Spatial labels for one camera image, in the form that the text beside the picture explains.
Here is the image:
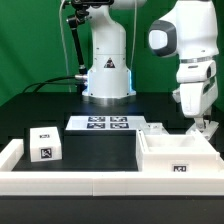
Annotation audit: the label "white fence bar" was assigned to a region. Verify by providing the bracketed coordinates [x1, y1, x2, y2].
[0, 139, 24, 172]
[0, 172, 224, 196]

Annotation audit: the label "white cabinet top block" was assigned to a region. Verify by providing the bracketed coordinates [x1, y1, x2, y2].
[30, 127, 62, 162]

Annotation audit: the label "white marker base plate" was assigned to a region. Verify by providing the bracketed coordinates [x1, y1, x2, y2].
[66, 116, 147, 131]

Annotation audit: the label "white left fence bar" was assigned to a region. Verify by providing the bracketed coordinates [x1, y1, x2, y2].
[0, 139, 24, 172]

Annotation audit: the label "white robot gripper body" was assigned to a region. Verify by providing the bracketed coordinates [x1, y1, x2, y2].
[180, 78, 216, 118]

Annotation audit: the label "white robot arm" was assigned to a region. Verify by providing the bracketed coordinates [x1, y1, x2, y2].
[83, 0, 218, 131]

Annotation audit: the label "black cables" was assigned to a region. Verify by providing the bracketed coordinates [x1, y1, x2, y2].
[22, 75, 84, 94]

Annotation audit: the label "black camera stand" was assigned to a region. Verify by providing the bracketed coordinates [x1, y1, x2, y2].
[65, 0, 93, 81]

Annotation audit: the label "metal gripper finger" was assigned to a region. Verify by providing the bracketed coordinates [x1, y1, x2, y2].
[195, 117, 206, 131]

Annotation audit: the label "white front fence bar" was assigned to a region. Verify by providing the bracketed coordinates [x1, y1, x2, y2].
[0, 172, 224, 196]

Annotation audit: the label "grey hanging cable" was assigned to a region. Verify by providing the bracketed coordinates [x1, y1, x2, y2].
[58, 0, 73, 94]

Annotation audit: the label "white cabinet body box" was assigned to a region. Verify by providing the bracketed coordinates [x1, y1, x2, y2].
[136, 130, 224, 173]

